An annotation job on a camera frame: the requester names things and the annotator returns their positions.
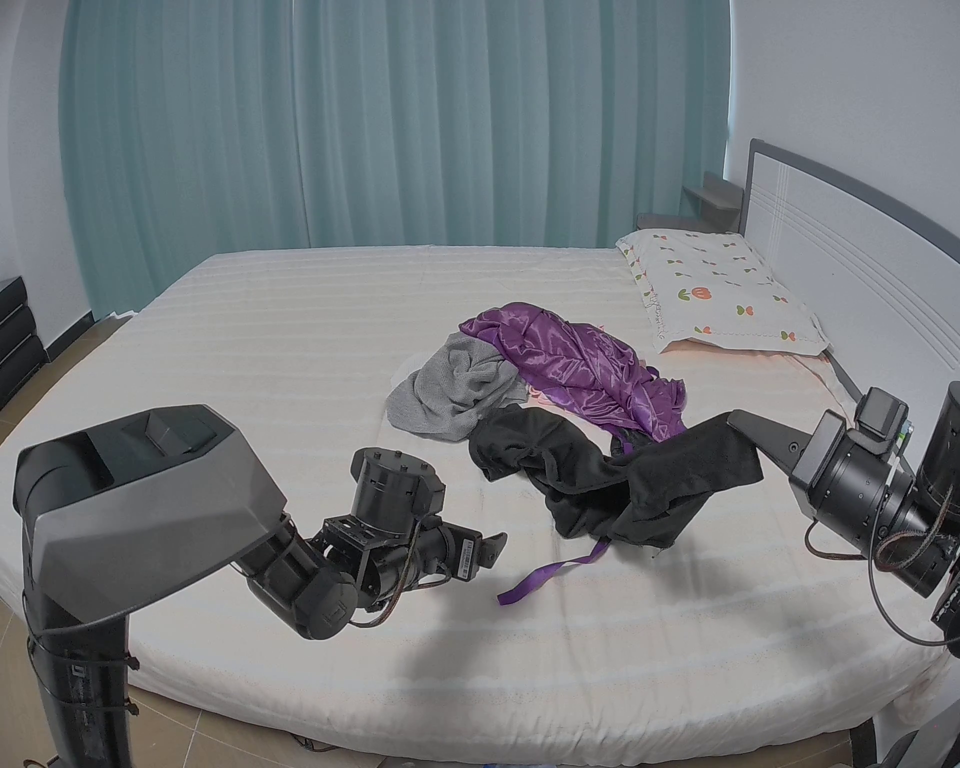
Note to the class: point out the white printed pillow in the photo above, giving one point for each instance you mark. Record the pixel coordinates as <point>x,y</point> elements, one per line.
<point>712,289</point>

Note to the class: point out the purple satin garment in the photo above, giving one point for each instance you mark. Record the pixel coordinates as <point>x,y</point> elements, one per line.
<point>570,360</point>

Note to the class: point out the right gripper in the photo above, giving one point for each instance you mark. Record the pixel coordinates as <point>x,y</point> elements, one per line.
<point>847,495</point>

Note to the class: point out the bed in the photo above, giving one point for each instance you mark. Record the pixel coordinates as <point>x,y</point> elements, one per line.
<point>262,337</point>

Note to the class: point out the grey garment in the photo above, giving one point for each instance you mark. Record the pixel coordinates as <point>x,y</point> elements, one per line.
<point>450,390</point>

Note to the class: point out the black chest of drawers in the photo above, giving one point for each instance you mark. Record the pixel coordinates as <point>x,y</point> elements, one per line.
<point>19,337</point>

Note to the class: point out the black T-shirt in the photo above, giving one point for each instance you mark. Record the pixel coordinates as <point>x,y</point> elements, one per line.
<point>600,487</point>

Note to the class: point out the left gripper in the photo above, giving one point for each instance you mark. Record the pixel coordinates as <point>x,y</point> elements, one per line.
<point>439,559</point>

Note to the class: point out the pink garment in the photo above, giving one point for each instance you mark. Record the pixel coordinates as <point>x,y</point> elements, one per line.
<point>541,399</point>

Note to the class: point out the grey bedside table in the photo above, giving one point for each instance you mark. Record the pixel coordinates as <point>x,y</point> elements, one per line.
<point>709,205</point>

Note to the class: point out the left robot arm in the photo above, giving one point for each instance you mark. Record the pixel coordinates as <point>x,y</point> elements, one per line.
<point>150,510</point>

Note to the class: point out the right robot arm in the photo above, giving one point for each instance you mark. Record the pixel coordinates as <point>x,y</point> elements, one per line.
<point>941,465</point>

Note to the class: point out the blue-green curtain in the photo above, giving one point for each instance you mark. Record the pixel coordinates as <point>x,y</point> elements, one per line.
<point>510,120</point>
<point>187,127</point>

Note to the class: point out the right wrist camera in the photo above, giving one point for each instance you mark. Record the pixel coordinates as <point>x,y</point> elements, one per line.
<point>881,416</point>

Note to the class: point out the white garment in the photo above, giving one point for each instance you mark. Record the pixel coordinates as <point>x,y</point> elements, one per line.
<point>412,367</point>

